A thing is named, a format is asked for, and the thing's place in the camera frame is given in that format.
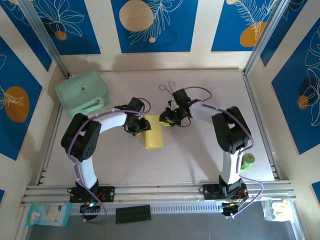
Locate yellow paper sheet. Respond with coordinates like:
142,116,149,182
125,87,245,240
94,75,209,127
144,114,165,150

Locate mint green zip pouch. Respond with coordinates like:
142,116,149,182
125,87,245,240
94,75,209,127
55,69,112,120

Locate black ribbed block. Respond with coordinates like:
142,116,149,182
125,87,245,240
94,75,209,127
115,204,152,225

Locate black controller board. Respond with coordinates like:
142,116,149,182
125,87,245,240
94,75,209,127
79,201,101,221
219,199,248,220

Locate blue and white wipes packet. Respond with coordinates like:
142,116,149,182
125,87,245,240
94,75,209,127
24,201,73,228

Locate clear plastic zip bag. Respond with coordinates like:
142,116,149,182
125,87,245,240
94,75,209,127
259,196,296,223

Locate metal wire tongs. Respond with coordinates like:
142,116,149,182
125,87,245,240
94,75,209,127
158,80,176,96

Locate aluminium frame rail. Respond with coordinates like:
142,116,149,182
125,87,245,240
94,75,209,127
21,180,295,208

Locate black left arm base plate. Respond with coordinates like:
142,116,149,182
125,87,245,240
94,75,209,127
68,185,116,203

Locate aluminium side rail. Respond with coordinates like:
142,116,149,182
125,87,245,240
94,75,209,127
241,70,283,181
34,101,65,186

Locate blue floral wall poster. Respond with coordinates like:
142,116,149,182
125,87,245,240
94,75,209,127
110,0,200,54
271,23,320,156
0,34,43,161
0,0,53,73
211,0,278,53
259,0,310,68
31,0,102,56

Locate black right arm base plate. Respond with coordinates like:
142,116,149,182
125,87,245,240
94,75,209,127
202,183,250,201

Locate grey slotted cable duct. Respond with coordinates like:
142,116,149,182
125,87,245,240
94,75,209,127
71,202,223,216

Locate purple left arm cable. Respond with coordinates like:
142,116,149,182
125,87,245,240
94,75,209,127
67,97,153,225

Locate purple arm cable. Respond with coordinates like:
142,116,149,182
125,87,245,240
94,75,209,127
183,86,265,218
67,97,153,225

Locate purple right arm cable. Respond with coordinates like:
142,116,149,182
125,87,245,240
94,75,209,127
183,86,265,218

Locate aluminium corner post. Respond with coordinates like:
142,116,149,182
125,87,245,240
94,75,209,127
243,0,292,76
18,0,71,78

